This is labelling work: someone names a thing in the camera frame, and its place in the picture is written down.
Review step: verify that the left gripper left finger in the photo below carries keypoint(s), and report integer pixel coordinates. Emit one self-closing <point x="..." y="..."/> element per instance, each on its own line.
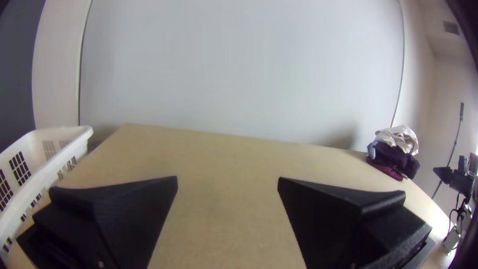
<point x="112" y="224"/>

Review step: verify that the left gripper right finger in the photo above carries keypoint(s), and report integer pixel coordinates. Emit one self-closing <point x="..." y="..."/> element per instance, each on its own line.
<point x="336" y="228"/>

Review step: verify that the white t-shirt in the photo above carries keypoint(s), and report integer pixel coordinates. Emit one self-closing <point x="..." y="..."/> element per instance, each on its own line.
<point x="397" y="136"/>

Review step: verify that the dark t-shirt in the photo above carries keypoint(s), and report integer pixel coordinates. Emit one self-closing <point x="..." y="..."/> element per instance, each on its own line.
<point x="392" y="158"/>

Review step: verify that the dark red garment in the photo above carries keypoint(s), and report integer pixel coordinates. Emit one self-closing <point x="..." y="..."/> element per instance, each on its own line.
<point x="384" y="171"/>

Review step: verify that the white laundry basket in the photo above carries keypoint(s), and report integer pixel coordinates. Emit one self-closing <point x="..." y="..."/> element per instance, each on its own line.
<point x="33" y="157"/>

